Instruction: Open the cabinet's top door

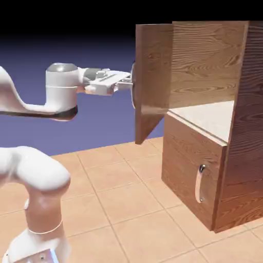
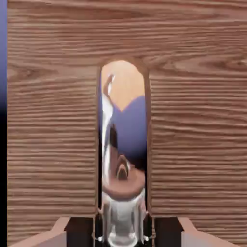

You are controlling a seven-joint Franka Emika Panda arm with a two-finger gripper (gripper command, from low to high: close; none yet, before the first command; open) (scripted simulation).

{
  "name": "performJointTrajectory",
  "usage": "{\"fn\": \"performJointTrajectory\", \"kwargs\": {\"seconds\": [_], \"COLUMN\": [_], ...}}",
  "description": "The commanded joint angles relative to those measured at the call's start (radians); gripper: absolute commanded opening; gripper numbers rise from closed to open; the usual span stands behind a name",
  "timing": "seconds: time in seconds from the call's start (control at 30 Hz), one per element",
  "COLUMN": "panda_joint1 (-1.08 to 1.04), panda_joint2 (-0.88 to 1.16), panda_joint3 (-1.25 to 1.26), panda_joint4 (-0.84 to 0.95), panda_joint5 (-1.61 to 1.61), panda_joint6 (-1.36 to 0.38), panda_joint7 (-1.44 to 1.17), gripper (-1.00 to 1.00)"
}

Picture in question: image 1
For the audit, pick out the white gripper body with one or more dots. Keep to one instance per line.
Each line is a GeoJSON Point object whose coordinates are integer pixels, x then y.
{"type": "Point", "coordinates": [106, 81]}

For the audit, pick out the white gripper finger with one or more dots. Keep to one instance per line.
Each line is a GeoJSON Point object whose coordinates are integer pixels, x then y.
{"type": "Point", "coordinates": [123, 85]}
{"type": "Point", "coordinates": [125, 79]}

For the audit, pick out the wooden hinged cabinet door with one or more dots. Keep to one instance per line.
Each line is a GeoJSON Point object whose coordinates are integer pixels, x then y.
{"type": "Point", "coordinates": [153, 82]}

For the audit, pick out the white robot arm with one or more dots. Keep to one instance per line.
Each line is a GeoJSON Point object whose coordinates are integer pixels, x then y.
{"type": "Point", "coordinates": [59, 86]}

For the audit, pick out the wooden closed cabinet door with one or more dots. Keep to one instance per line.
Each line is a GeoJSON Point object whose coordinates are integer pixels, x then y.
{"type": "Point", "coordinates": [189, 164]}

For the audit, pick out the wooden cabinet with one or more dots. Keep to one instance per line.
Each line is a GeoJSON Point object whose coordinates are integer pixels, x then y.
{"type": "Point", "coordinates": [236, 127]}

